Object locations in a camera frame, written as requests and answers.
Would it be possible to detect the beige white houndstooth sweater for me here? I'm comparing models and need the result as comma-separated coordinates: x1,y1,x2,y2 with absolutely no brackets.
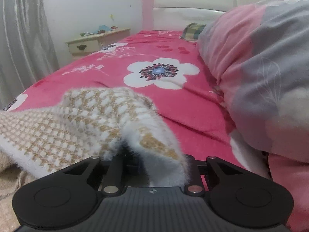
1,87,188,231

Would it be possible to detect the pink floral bed blanket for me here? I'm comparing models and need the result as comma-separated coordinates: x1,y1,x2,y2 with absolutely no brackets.
1,31,240,175

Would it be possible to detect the cream bedside table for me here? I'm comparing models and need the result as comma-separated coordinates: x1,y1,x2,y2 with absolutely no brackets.
66,28,130,60

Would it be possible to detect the pink grey quilt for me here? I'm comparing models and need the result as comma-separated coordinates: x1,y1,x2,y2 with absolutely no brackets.
197,0,308,231

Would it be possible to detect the grey curtain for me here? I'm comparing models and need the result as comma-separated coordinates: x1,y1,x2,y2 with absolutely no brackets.
1,0,60,107

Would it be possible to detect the green plaid pillow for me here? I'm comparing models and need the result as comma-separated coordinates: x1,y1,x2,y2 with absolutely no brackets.
180,23,206,41

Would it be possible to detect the blue cloth on nightstand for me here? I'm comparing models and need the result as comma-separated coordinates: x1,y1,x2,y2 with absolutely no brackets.
95,25,113,34

